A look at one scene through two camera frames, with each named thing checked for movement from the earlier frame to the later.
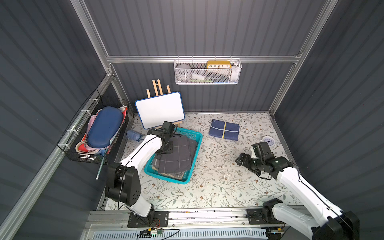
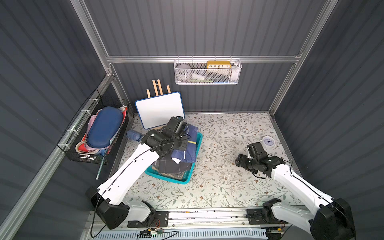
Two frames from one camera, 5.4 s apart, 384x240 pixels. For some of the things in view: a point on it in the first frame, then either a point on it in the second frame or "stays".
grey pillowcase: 177,176 stays
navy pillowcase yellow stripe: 223,129 → 188,155
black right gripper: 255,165 stays
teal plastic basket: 195,135 stays
